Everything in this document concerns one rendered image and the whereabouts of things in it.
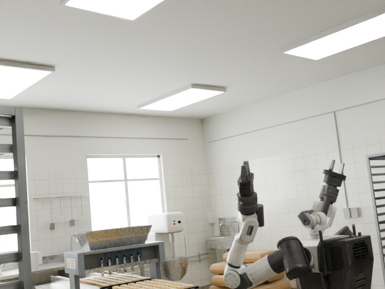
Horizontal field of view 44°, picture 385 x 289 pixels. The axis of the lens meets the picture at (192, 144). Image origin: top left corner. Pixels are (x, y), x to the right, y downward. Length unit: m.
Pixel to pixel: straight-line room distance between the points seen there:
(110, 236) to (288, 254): 2.03
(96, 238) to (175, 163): 4.56
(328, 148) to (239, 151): 1.72
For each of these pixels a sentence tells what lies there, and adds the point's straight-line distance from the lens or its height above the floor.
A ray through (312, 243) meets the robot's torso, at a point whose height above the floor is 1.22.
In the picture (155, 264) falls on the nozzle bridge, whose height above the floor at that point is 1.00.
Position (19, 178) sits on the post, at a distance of 1.69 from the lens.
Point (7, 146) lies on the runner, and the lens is 1.72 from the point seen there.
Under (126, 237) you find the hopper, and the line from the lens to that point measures 3.85.
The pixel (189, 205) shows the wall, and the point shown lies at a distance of 8.24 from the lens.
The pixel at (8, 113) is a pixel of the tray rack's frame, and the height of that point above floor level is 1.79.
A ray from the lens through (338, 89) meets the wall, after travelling 6.93.
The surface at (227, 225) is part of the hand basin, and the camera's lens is 8.30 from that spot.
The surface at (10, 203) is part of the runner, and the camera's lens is 1.70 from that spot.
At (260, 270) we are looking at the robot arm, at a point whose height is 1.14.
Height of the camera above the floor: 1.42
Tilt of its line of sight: 7 degrees up
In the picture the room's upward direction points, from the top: 6 degrees counter-clockwise
